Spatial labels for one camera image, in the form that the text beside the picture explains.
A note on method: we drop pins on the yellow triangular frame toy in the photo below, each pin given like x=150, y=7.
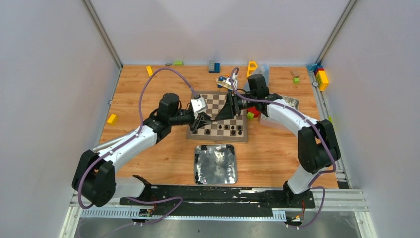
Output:
x=252, y=66

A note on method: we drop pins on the silver tray black pieces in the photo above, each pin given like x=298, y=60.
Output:
x=215, y=164

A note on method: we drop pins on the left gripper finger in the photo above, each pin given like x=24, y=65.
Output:
x=197, y=124
x=204, y=119

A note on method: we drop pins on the grey cylinder tube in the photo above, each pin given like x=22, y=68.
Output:
x=108, y=143

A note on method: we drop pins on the translucent blue plastic container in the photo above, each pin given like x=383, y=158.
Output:
x=264, y=69

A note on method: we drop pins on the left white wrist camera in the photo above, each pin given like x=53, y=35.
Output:
x=199, y=105

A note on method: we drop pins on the wooden brown block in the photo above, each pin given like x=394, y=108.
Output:
x=295, y=73

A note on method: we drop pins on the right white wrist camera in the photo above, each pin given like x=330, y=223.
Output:
x=233, y=80

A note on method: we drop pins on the yellow block far left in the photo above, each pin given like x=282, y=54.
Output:
x=149, y=70

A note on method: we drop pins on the yellow red blue brick stack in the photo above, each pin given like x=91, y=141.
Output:
x=320, y=75

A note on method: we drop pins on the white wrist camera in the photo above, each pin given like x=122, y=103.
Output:
x=233, y=80
x=199, y=105

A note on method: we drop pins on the yellow block left edge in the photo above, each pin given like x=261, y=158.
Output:
x=112, y=119

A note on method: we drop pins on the red yellow blue block toy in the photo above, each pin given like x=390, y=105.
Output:
x=252, y=113

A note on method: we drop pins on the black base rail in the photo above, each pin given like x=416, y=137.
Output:
x=223, y=203

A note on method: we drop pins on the blue grey block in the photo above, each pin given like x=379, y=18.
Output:
x=213, y=67

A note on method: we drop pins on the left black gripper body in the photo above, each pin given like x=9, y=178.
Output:
x=197, y=119

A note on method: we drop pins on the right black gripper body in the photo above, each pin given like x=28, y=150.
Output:
x=239, y=103

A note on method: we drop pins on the silver tray white pieces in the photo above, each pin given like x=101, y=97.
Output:
x=293, y=102

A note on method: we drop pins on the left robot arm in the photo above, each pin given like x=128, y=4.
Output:
x=95, y=180

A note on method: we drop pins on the wooden chessboard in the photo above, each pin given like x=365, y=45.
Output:
x=215, y=100

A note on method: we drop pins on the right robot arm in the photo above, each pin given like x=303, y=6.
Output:
x=318, y=149

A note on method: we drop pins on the colourful toy car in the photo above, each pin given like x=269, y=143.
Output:
x=223, y=82

